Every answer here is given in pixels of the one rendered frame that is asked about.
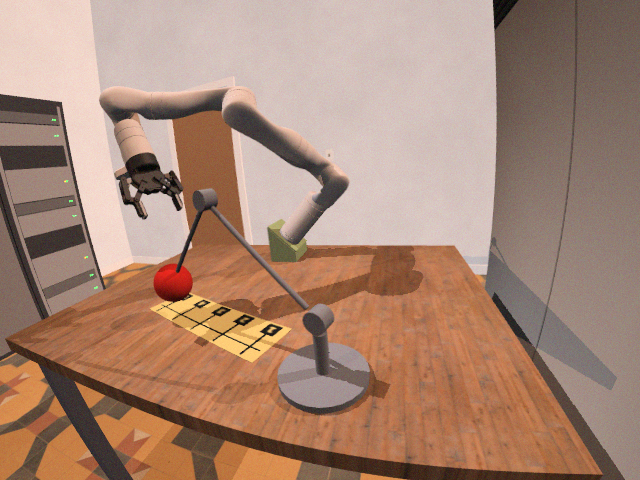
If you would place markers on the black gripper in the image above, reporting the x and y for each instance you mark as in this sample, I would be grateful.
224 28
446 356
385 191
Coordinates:
146 176

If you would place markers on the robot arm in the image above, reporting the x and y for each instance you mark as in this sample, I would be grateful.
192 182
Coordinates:
239 111

